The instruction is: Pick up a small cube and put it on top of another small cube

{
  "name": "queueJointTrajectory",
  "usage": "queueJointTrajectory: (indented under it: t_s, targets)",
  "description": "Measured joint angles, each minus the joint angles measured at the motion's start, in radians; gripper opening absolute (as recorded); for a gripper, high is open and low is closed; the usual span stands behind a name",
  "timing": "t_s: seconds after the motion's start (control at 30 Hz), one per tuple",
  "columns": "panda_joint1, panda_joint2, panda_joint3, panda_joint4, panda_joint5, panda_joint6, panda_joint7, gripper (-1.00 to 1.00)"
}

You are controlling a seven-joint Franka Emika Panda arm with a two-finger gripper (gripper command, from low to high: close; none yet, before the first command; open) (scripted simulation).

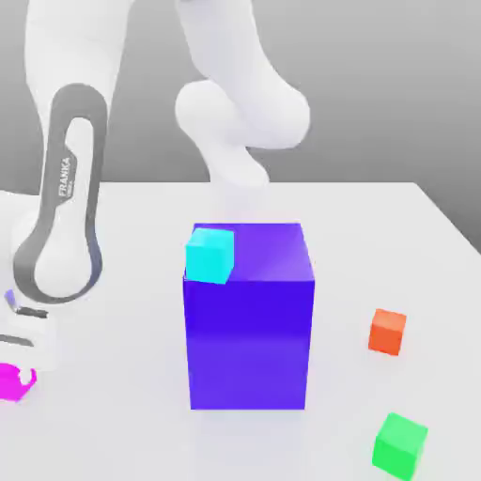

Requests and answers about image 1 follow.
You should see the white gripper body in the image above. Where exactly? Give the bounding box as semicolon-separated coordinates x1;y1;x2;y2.
0;319;58;373

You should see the small magenta cube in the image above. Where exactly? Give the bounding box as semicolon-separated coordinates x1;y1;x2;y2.
0;362;39;404

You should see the small cyan cube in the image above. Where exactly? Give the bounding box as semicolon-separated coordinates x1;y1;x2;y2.
184;227;236;286

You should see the small orange cube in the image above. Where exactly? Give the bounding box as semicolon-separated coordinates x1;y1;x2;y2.
367;308;408;357

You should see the small green cube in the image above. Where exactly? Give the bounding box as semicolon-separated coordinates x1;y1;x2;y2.
371;411;429;481

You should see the large blue box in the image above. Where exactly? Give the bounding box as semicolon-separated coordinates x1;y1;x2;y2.
182;222;316;411

